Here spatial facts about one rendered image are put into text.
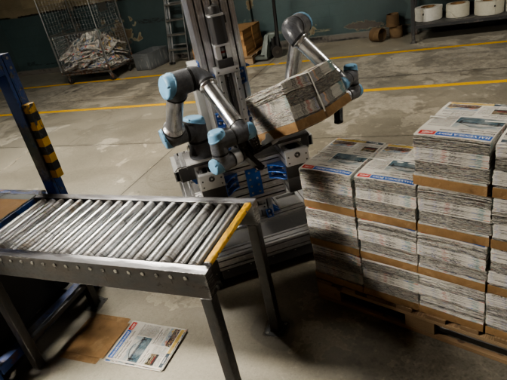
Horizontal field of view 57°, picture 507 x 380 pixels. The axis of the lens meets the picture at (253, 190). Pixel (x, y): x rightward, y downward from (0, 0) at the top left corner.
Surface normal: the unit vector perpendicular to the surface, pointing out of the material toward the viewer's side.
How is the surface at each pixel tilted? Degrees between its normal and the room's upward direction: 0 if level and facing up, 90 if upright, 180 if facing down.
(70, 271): 90
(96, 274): 90
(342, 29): 90
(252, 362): 0
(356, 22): 90
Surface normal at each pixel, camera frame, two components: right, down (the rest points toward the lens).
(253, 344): -0.18, -0.87
